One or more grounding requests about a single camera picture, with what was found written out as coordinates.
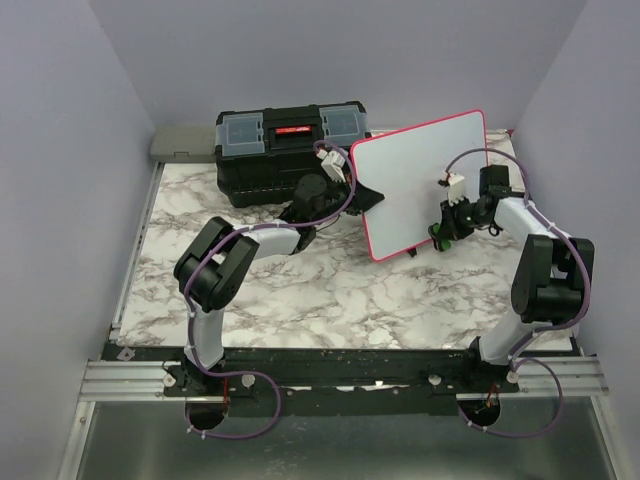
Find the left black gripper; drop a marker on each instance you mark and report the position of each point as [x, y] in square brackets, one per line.
[363, 199]

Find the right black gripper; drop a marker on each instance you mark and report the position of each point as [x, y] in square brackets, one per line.
[449, 229]

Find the green whiteboard eraser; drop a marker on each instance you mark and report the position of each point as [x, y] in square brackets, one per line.
[440, 237]

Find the pink framed whiteboard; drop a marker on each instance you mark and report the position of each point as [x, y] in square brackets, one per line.
[405, 166]

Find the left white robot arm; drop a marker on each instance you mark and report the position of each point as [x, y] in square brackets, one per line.
[212, 269]

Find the black plastic toolbox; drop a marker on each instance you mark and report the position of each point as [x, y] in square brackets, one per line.
[260, 155]

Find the grey plastic case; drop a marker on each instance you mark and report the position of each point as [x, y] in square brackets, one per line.
[183, 144]

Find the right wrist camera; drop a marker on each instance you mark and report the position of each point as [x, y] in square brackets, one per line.
[455, 186]

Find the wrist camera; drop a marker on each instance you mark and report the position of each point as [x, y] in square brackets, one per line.
[332, 163]
[455, 186]

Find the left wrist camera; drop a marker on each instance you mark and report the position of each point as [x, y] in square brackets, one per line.
[332, 163]

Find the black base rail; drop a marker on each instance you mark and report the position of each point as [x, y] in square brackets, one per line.
[258, 382]

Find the aluminium extrusion frame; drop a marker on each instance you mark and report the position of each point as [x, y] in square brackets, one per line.
[122, 419]

